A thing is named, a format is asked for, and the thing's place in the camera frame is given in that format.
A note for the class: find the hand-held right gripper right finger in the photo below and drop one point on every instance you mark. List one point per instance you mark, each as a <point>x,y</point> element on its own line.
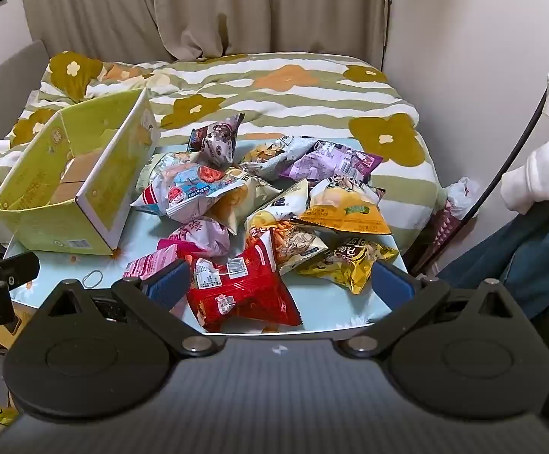
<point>393,283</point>

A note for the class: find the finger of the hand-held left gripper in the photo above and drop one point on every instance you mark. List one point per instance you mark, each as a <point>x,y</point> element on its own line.
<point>17,268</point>

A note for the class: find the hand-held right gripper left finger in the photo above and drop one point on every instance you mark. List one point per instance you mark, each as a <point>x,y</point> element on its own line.
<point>168,286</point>

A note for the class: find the yellow and dark snack packet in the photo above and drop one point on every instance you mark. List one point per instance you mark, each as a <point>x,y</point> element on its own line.
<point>350,262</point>

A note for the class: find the pink and white snack packet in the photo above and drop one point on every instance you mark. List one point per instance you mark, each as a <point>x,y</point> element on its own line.
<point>196,239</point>

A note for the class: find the yellow-green cardboard box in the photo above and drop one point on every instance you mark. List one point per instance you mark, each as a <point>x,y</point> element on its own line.
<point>33,184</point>

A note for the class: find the red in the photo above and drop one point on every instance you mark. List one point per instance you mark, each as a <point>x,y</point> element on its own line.
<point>187,191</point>

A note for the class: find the cream and orange snack packet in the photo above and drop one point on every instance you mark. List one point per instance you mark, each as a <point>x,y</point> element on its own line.
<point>234,203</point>

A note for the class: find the dark patterned bag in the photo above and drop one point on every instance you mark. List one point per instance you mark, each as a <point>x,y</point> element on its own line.
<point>437,231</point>

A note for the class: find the rubber band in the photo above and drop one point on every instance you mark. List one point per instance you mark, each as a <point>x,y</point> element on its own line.
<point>84,280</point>

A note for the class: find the orange-yellow chip packet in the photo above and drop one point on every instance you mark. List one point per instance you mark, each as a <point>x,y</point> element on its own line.
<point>345,208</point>

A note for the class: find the beige and red snack packet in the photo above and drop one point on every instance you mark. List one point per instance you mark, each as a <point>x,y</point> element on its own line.
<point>296,243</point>

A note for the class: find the white plastic bag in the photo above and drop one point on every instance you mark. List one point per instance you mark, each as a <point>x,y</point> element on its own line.
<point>461,194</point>

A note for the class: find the pale green snack packet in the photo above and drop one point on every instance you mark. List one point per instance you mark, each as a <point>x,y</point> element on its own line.
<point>158,165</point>

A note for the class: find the person's blue jeans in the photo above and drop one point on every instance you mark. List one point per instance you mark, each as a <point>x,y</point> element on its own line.
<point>515,255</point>

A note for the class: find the white and yellow snack packet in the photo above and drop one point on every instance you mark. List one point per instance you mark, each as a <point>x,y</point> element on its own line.
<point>277,208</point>

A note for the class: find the purple snack packet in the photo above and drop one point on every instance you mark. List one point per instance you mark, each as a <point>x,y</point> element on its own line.
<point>329,163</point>

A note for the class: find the brown and lilac snack packet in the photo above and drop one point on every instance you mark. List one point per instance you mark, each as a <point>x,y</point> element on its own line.
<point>218,139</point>

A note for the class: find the grey-white chip packet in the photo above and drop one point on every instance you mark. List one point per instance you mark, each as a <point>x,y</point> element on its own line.
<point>272,151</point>

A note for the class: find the grey headboard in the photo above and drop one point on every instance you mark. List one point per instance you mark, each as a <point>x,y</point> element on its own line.
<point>5,73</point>

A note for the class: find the floral striped blanket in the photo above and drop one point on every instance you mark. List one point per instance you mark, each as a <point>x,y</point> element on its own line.
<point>303,99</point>

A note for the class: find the beige curtain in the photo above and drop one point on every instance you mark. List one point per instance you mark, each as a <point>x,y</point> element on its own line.
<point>208,4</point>

